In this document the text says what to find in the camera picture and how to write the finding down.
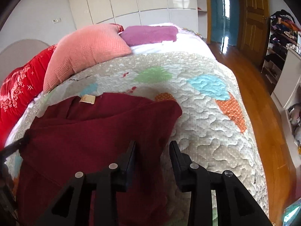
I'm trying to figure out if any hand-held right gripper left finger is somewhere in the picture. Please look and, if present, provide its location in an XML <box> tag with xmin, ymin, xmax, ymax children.
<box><xmin>33</xmin><ymin>140</ymin><xmax>137</xmax><ymax>226</ymax></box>

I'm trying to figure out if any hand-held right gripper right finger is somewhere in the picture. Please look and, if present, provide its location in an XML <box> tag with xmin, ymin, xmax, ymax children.
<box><xmin>169</xmin><ymin>140</ymin><xmax>273</xmax><ymax>226</ymax></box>

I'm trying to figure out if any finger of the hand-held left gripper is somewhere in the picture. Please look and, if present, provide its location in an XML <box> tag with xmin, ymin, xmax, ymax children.
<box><xmin>0</xmin><ymin>134</ymin><xmax>32</xmax><ymax>160</ymax></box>

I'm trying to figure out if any dark red garment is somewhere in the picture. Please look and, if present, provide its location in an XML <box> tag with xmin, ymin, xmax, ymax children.
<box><xmin>16</xmin><ymin>93</ymin><xmax>183</xmax><ymax>226</ymax></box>

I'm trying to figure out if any shelf rack with clothes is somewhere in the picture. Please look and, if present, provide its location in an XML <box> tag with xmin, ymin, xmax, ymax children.
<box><xmin>261</xmin><ymin>9</ymin><xmax>301</xmax><ymax>93</ymax></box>

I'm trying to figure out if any patchwork quilted bedspread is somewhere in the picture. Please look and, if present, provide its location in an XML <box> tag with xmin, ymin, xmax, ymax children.
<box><xmin>5</xmin><ymin>53</ymin><xmax>270</xmax><ymax>226</ymax></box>

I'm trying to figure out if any red patterned pillow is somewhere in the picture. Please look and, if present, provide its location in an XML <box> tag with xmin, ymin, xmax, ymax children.
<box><xmin>0</xmin><ymin>45</ymin><xmax>58</xmax><ymax>146</ymax></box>

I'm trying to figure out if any grey padded headboard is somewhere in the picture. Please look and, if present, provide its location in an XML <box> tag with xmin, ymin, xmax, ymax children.
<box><xmin>0</xmin><ymin>40</ymin><xmax>51</xmax><ymax>86</ymax></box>

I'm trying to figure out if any white bed sheet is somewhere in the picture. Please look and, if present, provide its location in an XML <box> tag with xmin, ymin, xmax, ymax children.
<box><xmin>130</xmin><ymin>26</ymin><xmax>215</xmax><ymax>59</ymax></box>

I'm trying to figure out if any pink textured pillow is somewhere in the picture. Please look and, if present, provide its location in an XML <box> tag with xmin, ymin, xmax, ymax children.
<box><xmin>43</xmin><ymin>24</ymin><xmax>132</xmax><ymax>93</ymax></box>

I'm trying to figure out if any purple folded cloth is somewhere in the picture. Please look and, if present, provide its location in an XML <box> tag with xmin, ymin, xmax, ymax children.
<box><xmin>119</xmin><ymin>25</ymin><xmax>179</xmax><ymax>47</ymax></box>

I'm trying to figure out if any white cabinet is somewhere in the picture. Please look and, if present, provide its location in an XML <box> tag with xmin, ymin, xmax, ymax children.
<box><xmin>273</xmin><ymin>46</ymin><xmax>301</xmax><ymax>109</ymax></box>

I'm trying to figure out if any white glossy wardrobe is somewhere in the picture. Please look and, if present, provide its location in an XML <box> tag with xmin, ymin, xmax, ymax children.
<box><xmin>66</xmin><ymin>0</ymin><xmax>199</xmax><ymax>26</ymax></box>

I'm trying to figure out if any wooden door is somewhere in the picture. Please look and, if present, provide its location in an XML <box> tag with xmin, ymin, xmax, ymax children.
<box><xmin>237</xmin><ymin>0</ymin><xmax>270</xmax><ymax>64</ymax></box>

